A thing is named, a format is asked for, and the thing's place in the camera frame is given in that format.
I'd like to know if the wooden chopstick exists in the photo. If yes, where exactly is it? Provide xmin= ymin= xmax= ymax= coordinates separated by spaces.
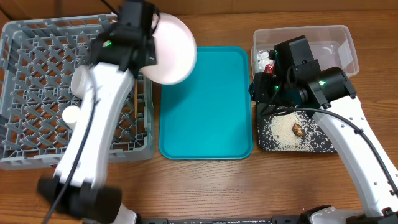
xmin=134 ymin=81 xmax=138 ymax=119

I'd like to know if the large white plate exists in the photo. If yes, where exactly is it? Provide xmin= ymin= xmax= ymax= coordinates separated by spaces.
xmin=141 ymin=13 xmax=197 ymax=85

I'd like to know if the brown food scrap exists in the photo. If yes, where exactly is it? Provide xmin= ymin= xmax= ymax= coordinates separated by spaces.
xmin=292 ymin=123 xmax=305 ymax=137

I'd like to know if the small white bowl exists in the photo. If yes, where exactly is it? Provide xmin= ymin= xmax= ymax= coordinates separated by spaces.
xmin=70 ymin=65 xmax=91 ymax=100

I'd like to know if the white cup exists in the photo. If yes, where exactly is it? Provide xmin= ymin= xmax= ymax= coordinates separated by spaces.
xmin=62 ymin=105 xmax=80 ymax=130

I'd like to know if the red snack wrapper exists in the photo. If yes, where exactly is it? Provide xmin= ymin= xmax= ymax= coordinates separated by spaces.
xmin=264 ymin=63 xmax=274 ymax=74

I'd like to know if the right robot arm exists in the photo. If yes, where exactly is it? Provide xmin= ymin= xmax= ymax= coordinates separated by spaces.
xmin=249 ymin=35 xmax=397 ymax=223

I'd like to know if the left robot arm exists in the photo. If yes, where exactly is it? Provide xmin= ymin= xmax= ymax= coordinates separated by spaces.
xmin=37 ymin=1 xmax=160 ymax=223

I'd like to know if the black tray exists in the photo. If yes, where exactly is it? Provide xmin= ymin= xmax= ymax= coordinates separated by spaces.
xmin=255 ymin=102 xmax=338 ymax=153

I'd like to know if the teal plastic tray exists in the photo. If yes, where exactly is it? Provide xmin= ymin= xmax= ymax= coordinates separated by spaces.
xmin=159 ymin=46 xmax=254 ymax=160

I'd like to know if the clear plastic bin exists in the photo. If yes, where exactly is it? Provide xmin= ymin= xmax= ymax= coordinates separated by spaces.
xmin=251 ymin=25 xmax=359 ymax=77

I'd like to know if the grey plastic dish rack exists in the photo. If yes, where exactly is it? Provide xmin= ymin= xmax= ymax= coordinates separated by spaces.
xmin=0 ymin=12 xmax=157 ymax=171

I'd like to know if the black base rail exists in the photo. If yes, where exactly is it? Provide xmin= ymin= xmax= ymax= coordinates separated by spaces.
xmin=137 ymin=215 xmax=302 ymax=224

